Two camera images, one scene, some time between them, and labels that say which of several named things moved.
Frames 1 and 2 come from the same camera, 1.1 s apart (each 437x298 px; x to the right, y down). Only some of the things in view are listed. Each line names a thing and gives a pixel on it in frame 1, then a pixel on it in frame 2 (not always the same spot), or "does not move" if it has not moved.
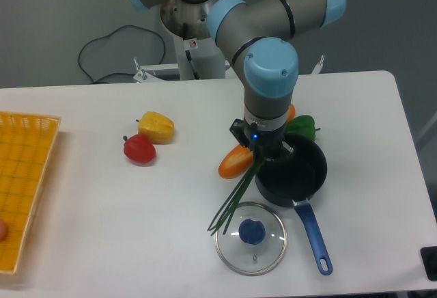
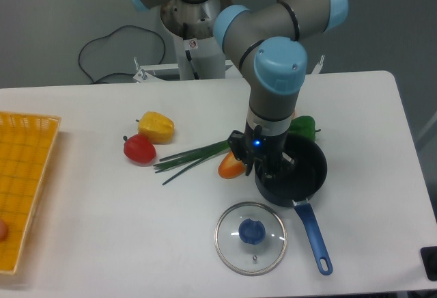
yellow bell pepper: [157, 127] does not move
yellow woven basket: [26, 141] does not move
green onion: [227, 212] → [194, 156]
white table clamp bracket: [316, 70] does not move
